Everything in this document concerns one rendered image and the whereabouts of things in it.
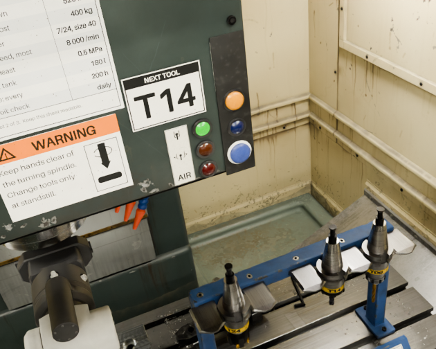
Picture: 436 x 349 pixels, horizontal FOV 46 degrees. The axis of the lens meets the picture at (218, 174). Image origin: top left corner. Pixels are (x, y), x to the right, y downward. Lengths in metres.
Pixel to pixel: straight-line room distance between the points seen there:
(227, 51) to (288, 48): 1.29
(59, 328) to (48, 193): 0.18
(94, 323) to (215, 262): 1.32
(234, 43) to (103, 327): 0.42
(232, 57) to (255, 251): 1.47
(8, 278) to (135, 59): 1.06
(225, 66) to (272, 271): 0.54
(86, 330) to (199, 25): 0.43
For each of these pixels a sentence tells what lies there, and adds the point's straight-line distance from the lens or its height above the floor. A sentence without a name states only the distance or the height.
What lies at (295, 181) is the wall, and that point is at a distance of 2.22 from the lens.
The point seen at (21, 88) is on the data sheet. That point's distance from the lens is 0.60.
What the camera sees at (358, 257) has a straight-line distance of 1.11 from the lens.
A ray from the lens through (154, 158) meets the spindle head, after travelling 0.67.
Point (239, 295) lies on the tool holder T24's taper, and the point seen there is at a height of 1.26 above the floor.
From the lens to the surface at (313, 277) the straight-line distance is 1.07.
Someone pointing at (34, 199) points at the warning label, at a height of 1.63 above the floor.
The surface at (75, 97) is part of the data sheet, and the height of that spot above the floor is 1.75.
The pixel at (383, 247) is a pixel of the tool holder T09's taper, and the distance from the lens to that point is 1.10.
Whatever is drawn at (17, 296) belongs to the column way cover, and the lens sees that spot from 1.62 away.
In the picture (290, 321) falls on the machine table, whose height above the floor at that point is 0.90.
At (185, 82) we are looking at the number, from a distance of 0.64.
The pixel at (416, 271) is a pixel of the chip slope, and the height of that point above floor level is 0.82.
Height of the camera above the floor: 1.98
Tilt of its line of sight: 34 degrees down
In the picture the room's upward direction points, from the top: 8 degrees counter-clockwise
